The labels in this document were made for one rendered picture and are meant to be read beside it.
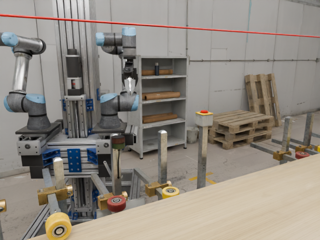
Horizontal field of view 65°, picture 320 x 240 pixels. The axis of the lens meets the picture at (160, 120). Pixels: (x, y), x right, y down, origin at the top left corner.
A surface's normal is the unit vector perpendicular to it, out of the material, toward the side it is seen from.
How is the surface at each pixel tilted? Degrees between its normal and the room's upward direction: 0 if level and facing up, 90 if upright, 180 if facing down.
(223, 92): 90
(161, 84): 90
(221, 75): 90
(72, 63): 90
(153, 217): 0
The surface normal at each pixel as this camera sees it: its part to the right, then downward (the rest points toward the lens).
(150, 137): 0.54, 0.20
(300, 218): 0.00, -0.97
